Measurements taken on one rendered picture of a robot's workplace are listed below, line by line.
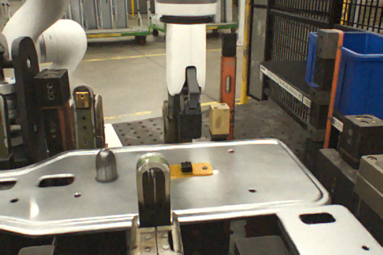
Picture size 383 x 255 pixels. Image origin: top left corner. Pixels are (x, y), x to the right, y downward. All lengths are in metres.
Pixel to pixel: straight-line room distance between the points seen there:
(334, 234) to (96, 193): 0.32
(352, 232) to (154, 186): 0.25
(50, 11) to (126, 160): 0.51
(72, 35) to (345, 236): 0.91
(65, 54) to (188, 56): 0.71
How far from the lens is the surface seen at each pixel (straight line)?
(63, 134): 0.78
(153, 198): 0.41
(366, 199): 0.57
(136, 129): 1.55
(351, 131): 0.65
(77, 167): 0.64
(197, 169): 0.60
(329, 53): 0.76
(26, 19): 1.07
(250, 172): 0.60
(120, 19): 7.96
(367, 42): 1.08
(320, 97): 0.78
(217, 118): 0.69
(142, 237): 0.40
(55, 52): 1.14
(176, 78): 0.49
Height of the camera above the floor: 1.29
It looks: 20 degrees down
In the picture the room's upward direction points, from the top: straight up
